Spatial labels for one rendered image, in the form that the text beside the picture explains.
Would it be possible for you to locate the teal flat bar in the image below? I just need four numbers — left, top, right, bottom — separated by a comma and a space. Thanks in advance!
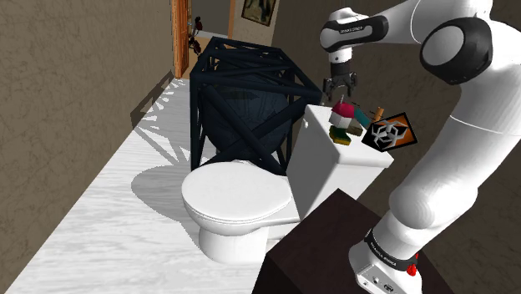
352, 107, 372, 128

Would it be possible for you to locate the dark brown robot stand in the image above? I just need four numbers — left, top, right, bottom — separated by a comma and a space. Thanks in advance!
251, 188, 455, 294

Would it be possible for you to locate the green yellow block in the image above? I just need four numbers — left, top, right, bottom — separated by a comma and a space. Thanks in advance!
328, 124, 352, 147

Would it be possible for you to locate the black orange box, white pattern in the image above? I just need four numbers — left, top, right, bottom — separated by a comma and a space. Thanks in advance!
361, 112, 419, 153

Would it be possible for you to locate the orange wooden door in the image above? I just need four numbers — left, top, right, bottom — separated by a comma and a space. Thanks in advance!
170, 0, 193, 79

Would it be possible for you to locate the dark blue frame with sphere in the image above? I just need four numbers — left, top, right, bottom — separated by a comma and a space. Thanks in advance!
189, 36, 323, 177

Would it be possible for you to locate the red white toy house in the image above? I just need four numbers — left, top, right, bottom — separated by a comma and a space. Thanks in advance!
329, 94, 356, 129

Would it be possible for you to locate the dark framed wall picture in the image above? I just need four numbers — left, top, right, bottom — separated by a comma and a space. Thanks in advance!
240, 0, 278, 28

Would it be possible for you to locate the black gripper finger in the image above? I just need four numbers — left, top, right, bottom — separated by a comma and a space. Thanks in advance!
345, 72, 360, 97
322, 77, 338, 103

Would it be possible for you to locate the white toilet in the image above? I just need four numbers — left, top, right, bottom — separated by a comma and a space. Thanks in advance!
180, 104, 395, 265

